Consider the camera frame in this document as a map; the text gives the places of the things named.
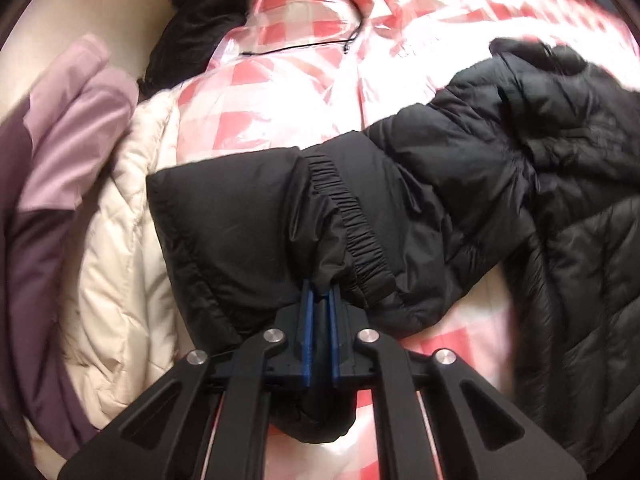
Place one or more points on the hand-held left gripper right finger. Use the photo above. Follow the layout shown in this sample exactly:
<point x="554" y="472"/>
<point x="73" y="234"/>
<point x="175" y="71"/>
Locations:
<point x="334" y="330"/>

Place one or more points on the black coat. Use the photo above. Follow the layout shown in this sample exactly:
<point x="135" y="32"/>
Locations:
<point x="200" y="25"/>

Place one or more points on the pink checked bed sheet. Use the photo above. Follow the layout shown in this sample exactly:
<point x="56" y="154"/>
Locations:
<point x="300" y="100"/>

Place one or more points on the purple jacket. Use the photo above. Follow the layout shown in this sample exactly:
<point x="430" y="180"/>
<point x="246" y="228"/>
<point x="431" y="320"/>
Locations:
<point x="50" y="160"/>

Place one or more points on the cream quilted jacket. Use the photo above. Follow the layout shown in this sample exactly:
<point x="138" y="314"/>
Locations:
<point x="125" y="260"/>

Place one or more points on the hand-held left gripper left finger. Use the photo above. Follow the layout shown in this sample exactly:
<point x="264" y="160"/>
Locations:
<point x="307" y="325"/>

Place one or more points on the black puffer jacket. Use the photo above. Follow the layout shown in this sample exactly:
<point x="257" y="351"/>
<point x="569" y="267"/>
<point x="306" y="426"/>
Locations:
<point x="450" y="160"/>

